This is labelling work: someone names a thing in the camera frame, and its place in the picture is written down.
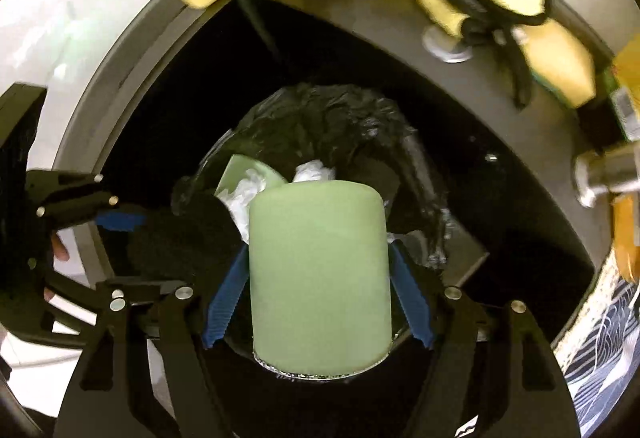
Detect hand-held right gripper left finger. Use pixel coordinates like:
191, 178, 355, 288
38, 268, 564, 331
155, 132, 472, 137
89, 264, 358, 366
52, 243, 251, 438

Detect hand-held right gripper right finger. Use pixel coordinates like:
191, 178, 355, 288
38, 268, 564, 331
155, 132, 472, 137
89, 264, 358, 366
387, 240, 583, 438

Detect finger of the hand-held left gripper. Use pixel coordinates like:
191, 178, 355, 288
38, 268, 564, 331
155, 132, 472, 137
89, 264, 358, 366
25, 170, 148, 234
95, 277, 196, 301

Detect green cup with cone print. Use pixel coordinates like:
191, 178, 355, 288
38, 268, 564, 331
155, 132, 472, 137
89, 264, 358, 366
247, 179, 393, 380

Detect white tissue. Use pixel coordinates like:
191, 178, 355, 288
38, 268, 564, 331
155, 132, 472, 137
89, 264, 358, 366
220, 168, 271, 244
292, 159, 337, 184

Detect light green scoop cup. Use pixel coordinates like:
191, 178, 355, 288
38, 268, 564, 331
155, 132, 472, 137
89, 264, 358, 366
214, 154, 288, 199

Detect trash bin with black bag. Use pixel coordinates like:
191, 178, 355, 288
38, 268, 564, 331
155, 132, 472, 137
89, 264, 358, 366
170, 83, 453, 369

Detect person's left hand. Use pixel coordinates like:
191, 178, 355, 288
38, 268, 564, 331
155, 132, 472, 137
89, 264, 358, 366
44, 233, 71, 303

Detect blue white patterned tablecloth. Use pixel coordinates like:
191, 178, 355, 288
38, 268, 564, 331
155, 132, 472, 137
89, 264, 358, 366
552, 258, 640, 438

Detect yellow oil bottle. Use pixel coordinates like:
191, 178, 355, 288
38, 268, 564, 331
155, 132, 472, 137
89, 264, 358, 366
612, 195, 640, 284

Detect yellow sponge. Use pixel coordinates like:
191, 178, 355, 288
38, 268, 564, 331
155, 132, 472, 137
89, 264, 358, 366
520, 18, 598, 109

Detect grey round shelf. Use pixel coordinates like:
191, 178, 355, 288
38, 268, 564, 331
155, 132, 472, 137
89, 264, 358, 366
50, 0, 616, 279

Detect yellow green packet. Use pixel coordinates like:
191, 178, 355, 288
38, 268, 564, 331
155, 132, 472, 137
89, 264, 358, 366
595, 38, 640, 144

